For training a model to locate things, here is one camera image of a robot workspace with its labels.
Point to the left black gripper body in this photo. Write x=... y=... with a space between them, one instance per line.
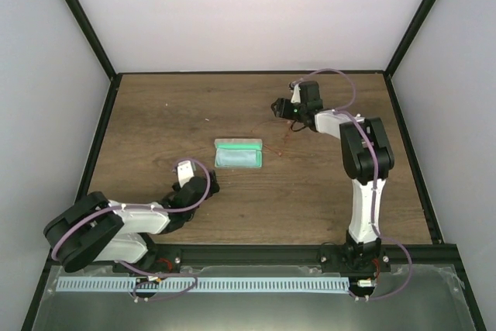
x=215 y=188

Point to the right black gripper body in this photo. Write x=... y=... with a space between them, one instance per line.
x=290 y=114

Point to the pink transparent sunglasses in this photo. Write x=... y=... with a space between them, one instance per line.
x=276 y=135

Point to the grey glasses case green inside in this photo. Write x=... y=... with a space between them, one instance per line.
x=243 y=144

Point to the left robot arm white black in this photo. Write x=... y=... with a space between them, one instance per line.
x=97 y=229

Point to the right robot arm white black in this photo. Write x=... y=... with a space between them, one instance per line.
x=367 y=161

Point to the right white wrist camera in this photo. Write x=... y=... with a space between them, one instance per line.
x=295 y=92

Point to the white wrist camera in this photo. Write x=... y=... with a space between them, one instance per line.
x=185 y=171
x=295 y=92

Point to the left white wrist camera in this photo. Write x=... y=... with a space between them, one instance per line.
x=185 y=171

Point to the light blue slotted cable duct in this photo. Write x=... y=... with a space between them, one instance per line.
x=326 y=285

